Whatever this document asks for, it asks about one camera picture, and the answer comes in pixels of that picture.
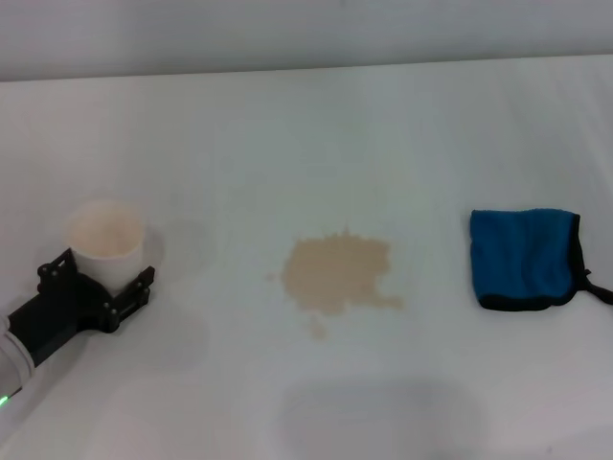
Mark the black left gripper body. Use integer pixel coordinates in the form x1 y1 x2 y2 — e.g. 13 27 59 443
8 273 116 369

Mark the blue rag with black trim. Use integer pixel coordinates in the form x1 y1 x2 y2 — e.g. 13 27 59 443
467 206 613 312

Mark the brown water stain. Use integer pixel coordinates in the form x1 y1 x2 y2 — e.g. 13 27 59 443
265 228 406 341

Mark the white paper cup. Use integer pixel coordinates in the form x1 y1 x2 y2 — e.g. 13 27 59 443
65 198 148 296

